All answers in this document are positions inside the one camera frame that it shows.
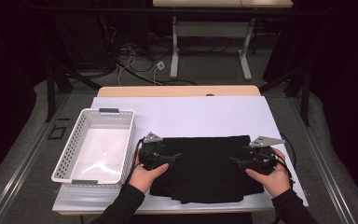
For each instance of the desk with white legs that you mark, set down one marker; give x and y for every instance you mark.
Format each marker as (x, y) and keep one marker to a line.
(174, 46)

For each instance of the black curtain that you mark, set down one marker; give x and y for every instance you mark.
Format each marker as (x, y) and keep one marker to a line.
(348, 93)
(0, 93)

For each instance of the white perforated plastic basket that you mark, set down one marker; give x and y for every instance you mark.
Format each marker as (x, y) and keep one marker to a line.
(71, 146)

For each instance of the black sleeveless shirt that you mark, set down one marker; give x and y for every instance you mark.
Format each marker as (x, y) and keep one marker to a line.
(205, 174)

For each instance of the person's right hand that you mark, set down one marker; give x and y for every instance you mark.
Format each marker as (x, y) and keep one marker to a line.
(276, 182)

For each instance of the black metal stand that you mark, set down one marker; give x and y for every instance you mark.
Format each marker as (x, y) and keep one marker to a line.
(50, 93)
(306, 99)

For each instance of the metal floor rail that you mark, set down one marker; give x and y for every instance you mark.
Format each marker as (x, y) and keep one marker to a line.
(25, 161)
(323, 165)

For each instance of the person's left hand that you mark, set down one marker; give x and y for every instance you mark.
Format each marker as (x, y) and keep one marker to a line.
(146, 179)

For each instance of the person's dark clothing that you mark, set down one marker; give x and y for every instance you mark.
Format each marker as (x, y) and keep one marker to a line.
(192, 219)

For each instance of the black horizontal metal bar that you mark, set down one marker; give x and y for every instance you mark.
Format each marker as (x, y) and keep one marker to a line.
(105, 10)

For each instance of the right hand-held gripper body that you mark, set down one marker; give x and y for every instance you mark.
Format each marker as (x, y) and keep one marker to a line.
(261, 158)

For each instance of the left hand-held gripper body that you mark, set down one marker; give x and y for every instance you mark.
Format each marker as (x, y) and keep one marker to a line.
(150, 154)

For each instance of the white power adapter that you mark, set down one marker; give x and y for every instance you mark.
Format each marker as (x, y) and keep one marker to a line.
(160, 65)

